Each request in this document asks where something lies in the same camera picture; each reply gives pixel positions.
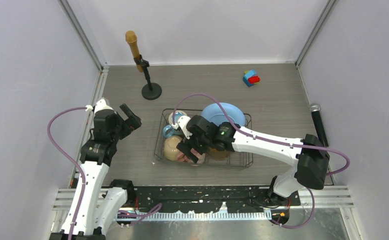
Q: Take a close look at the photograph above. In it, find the blue glazed mug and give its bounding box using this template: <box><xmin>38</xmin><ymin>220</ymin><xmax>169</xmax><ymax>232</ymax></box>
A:
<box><xmin>162</xmin><ymin>110</ymin><xmax>187</xmax><ymax>138</ymax></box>

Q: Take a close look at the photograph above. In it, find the beige floral bowl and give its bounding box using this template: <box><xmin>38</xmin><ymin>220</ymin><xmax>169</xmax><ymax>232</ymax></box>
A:
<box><xmin>163</xmin><ymin>135</ymin><xmax>182</xmax><ymax>161</ymax></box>

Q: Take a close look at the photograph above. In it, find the black wire dish rack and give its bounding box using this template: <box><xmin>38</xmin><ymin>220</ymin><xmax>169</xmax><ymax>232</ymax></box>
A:
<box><xmin>153</xmin><ymin>108</ymin><xmax>254</xmax><ymax>168</ymax></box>

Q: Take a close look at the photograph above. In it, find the black microphone stand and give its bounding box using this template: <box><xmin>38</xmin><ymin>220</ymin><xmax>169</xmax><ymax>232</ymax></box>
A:
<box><xmin>134</xmin><ymin>54</ymin><xmax>162</xmax><ymax>100</ymax></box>

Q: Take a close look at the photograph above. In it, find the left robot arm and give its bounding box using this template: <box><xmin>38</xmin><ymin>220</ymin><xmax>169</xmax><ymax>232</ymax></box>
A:
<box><xmin>47</xmin><ymin>99</ymin><xmax>142</xmax><ymax>240</ymax></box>

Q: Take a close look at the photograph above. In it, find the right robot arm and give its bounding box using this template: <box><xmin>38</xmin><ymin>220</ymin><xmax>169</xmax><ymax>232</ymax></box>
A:
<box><xmin>171</xmin><ymin>115</ymin><xmax>330</xmax><ymax>206</ymax></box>

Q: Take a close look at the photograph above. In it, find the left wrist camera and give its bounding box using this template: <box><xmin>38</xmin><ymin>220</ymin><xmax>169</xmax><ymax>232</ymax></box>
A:
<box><xmin>93</xmin><ymin>97</ymin><xmax>114</xmax><ymax>114</ymax></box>

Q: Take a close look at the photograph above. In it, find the pink patterned mug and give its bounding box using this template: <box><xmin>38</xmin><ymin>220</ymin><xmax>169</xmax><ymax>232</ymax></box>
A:
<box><xmin>176</xmin><ymin>152</ymin><xmax>194</xmax><ymax>164</ymax></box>

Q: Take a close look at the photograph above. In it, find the colourful toy block stack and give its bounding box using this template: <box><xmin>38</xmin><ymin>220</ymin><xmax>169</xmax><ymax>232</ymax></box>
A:
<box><xmin>242</xmin><ymin>69</ymin><xmax>261</xmax><ymax>87</ymax></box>

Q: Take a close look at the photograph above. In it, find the black handheld microphone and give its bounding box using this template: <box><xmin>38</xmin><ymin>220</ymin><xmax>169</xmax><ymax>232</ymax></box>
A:
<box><xmin>309</xmin><ymin>103</ymin><xmax>329</xmax><ymax>147</ymax></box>

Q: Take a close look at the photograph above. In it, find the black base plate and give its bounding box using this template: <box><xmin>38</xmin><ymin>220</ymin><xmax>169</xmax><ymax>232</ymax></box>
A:
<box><xmin>130</xmin><ymin>185</ymin><xmax>301</xmax><ymax>214</ymax></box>

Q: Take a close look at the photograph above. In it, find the brown microphone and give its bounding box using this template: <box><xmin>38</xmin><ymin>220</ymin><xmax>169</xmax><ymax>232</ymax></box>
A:
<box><xmin>125</xmin><ymin>30</ymin><xmax>143</xmax><ymax>73</ymax></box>

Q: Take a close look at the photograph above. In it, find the light blue plate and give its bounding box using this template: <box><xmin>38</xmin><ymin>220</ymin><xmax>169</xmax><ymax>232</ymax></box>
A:
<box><xmin>200</xmin><ymin>102</ymin><xmax>246</xmax><ymax>127</ymax></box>

